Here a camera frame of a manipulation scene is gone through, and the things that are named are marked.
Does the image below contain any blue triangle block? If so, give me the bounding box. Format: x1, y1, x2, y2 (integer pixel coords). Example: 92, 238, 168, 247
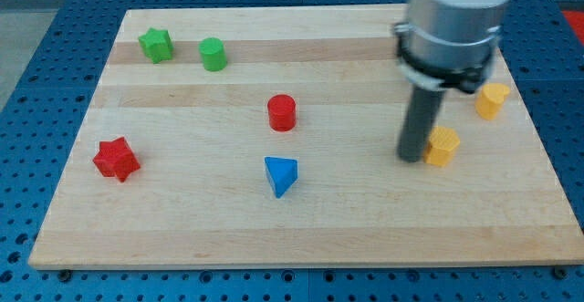
264, 157, 298, 199

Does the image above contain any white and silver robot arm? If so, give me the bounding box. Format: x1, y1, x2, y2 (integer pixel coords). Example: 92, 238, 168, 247
393, 0, 511, 162

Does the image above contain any light wooden board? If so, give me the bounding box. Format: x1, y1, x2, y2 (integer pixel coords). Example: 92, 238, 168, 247
28, 5, 583, 270

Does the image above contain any green star block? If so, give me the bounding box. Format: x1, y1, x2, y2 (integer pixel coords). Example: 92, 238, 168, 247
138, 27, 173, 64

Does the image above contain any yellow hexagon block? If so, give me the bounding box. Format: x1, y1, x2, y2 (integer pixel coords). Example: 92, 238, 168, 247
422, 126, 461, 167

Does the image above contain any red cylinder block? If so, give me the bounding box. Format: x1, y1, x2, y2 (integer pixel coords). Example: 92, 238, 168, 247
267, 94, 297, 131

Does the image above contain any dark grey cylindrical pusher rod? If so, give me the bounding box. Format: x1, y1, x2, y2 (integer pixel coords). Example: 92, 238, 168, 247
397, 86, 445, 162

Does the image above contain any green cylinder block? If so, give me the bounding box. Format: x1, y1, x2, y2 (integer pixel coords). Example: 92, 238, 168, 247
198, 37, 227, 71

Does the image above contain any yellow heart block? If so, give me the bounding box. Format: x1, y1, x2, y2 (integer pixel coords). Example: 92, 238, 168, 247
474, 83, 511, 120

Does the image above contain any red star block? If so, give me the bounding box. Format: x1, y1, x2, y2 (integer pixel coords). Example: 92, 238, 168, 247
93, 137, 141, 182

